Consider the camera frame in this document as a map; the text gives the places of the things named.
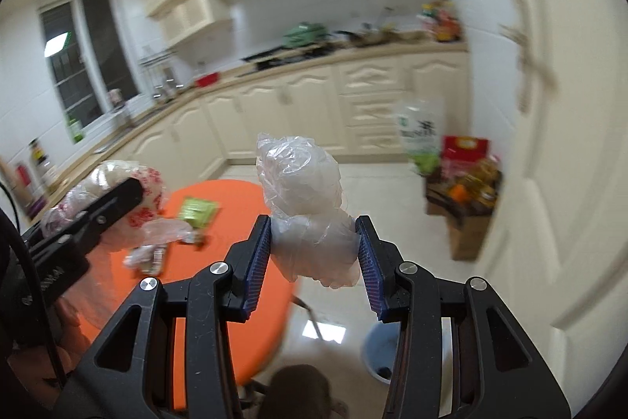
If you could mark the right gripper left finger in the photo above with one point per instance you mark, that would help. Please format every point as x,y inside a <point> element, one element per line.
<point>127,372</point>

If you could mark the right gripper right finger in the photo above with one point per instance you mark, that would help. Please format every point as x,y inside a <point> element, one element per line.
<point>496,371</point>

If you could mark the red white plastic bag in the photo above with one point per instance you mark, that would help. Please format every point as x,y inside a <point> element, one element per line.
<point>124,200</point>

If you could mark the green snack packet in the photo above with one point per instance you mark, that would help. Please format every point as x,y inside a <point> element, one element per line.
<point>198,212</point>

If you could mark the clear plastic wrap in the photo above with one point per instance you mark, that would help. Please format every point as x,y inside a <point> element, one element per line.
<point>312,235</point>

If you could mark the silver barcode wrapper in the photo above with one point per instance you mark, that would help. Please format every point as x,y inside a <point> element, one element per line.
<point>147,259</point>

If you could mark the black trash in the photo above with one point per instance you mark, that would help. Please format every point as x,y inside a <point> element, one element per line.
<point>384,372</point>

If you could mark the light blue trash bin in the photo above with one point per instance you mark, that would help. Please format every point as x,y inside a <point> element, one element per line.
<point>379,348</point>

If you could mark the kitchen window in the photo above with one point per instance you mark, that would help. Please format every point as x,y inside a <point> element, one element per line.
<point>86,57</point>

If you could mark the lower kitchen cabinets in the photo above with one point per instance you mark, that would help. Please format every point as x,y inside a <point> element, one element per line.
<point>344,102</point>

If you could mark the person left hand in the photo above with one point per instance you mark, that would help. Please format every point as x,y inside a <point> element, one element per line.
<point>33,368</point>

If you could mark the large glass jar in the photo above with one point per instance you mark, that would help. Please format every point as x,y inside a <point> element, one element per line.
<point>47,173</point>

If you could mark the white door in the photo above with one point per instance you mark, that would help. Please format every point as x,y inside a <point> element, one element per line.
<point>557,249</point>

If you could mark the green detergent bottle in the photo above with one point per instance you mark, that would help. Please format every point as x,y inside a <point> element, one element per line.
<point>75,129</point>

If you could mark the person leg dark trousers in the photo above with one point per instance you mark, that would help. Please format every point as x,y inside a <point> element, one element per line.
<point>300,391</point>

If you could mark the cardboard box with groceries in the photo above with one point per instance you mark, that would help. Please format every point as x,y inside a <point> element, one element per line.
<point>466,194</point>

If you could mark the sink faucet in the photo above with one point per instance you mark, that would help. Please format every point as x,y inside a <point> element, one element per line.
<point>120,113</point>

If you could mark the round orange table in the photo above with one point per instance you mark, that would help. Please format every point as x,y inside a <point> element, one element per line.
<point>181,349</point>

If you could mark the red food bag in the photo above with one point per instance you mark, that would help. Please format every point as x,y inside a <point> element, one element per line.
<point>459,154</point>

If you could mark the hanging utensil rack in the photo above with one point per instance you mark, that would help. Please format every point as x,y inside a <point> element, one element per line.
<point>158,70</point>

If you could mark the red basin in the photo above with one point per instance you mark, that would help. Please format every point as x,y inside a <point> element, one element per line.
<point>207,79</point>

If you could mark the white green rice bag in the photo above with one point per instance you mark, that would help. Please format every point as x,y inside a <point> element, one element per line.
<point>420,125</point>

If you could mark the black gas stove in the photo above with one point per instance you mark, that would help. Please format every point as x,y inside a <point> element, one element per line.
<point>281,56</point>

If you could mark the steel wok pan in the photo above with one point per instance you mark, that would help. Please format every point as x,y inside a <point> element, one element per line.
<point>370,36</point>

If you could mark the green electric cooker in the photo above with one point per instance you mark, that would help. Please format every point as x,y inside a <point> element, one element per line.
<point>305,34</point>

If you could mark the condiment bottles group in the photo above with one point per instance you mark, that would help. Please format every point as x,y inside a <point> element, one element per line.
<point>440,21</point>

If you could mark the door handle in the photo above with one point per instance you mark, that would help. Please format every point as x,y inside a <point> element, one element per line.
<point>530,67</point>

